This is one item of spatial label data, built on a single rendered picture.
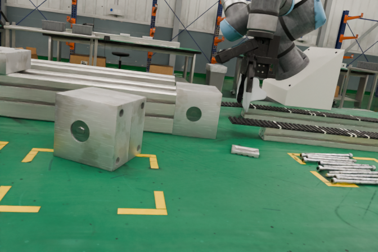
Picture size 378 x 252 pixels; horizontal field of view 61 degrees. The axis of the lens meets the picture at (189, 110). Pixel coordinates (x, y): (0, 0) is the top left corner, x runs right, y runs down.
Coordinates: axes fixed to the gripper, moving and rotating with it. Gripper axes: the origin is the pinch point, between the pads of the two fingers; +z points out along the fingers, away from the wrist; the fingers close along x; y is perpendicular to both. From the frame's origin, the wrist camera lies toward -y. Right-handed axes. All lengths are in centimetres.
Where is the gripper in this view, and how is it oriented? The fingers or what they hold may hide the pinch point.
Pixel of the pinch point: (240, 104)
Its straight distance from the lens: 89.8
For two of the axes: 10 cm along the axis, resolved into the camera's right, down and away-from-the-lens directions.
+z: -1.3, 9.7, 2.2
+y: 9.9, 1.1, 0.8
